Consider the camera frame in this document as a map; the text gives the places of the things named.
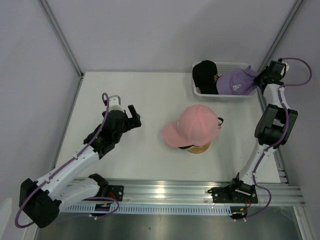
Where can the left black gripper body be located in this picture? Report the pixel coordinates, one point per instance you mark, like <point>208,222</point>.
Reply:
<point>127,124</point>

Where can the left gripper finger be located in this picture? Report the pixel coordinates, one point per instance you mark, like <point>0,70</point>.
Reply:
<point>136,121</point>
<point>133,111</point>

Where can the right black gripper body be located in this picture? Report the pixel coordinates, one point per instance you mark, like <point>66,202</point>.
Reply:
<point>264,72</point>

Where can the purple LA baseball cap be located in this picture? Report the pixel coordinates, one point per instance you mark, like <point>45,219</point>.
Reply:
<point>239,81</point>

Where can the white NY baseball cap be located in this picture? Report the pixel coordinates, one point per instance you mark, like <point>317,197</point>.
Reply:
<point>190,147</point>

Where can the pink baseball cap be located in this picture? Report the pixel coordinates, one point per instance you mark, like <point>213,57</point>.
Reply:
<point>197,126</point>

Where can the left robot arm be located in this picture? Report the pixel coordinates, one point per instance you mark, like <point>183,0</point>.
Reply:
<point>43,199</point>

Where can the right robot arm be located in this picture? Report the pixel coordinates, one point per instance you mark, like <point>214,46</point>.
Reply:
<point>272,131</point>

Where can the white plastic basket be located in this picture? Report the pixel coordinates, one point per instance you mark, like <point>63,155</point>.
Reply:
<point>223,67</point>

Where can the black gold-logo cap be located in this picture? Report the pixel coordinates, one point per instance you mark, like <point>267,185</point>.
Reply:
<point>205,77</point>

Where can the wooden hat stand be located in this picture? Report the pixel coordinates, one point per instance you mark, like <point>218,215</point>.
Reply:
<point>199,150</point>

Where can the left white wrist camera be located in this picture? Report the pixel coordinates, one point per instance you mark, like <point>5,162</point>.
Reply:
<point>115,103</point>

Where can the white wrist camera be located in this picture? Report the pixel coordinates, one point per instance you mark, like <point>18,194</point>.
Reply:
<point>115,103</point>
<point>285,68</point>

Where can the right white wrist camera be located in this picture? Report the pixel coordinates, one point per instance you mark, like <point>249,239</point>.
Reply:
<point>285,68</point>

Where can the right aluminium corner post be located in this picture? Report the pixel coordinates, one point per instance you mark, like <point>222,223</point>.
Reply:
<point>284,28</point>

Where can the aluminium corner post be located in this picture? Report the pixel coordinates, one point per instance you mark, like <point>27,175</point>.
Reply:
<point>284,28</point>
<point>52,20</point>

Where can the aluminium mounting rail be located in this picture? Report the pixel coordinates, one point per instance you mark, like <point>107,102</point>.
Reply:
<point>183,192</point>

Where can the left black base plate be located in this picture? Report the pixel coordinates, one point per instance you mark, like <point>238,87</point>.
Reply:
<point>115,192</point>

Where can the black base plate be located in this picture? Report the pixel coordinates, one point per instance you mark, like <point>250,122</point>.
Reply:
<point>225,195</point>
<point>115,192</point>

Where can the white slotted cable duct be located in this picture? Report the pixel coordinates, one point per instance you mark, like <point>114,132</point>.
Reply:
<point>155,209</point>

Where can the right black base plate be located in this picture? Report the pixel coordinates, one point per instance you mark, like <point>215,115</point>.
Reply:
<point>225,195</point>

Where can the left aluminium corner post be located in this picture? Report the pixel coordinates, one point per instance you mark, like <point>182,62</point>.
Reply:
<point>52,20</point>

